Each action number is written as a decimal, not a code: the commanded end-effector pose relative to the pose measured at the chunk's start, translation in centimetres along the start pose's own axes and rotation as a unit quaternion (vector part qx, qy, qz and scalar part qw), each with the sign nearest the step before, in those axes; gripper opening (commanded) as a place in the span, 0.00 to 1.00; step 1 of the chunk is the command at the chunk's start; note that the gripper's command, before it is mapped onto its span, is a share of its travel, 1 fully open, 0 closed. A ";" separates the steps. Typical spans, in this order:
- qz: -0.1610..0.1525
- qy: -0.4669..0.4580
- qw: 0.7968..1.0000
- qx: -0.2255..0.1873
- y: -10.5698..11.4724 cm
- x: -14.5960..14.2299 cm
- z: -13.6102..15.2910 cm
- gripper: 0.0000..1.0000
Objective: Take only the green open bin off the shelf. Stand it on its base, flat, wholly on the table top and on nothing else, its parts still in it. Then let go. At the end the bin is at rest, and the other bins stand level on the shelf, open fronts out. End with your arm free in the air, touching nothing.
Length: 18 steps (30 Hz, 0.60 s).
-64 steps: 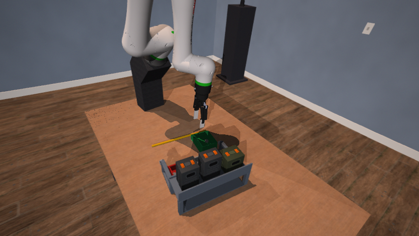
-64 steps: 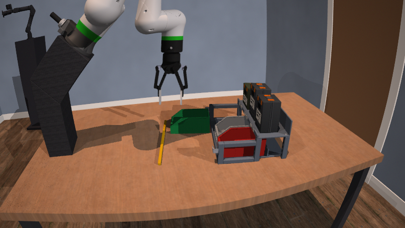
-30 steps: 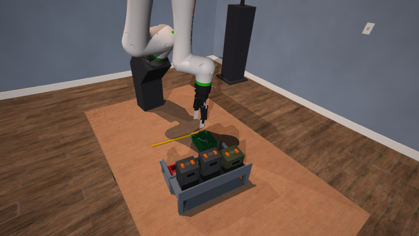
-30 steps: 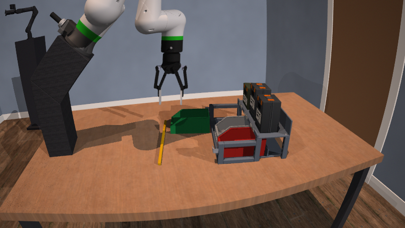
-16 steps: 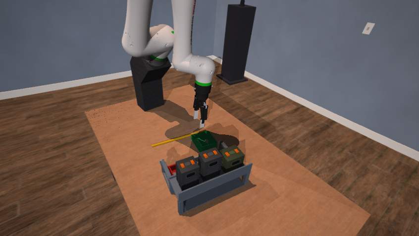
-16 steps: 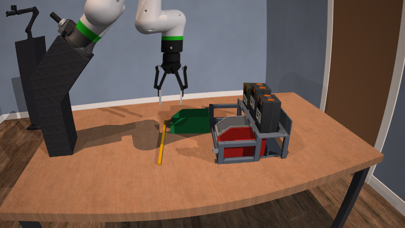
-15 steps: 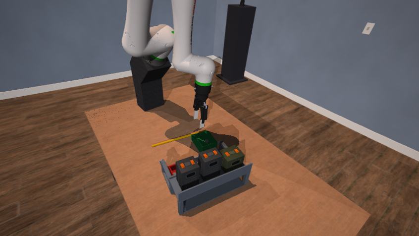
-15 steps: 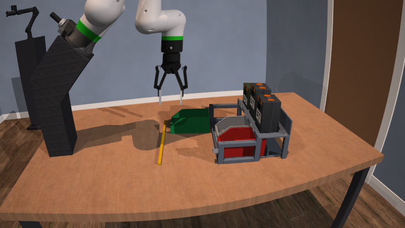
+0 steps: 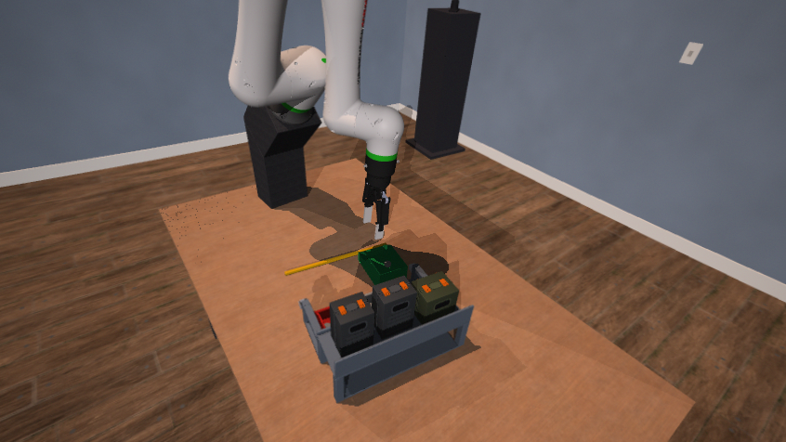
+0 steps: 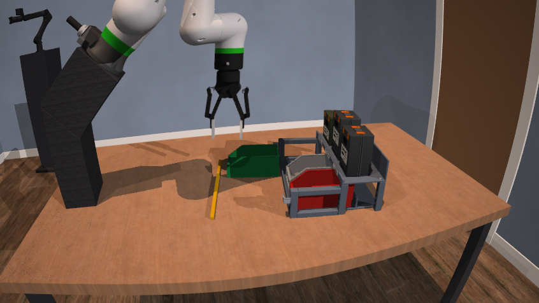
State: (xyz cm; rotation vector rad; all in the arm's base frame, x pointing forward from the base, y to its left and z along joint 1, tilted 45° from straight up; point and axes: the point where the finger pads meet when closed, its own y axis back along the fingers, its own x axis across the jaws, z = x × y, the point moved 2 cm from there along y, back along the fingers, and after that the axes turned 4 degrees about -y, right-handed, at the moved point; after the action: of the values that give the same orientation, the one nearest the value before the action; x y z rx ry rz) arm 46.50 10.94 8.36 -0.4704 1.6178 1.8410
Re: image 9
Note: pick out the red open bin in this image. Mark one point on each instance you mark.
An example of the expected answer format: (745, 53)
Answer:
(323, 316)

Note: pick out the green bin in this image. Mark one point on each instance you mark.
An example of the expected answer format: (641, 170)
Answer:
(373, 262)

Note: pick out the orange retaining rail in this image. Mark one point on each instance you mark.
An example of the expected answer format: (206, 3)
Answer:
(329, 260)

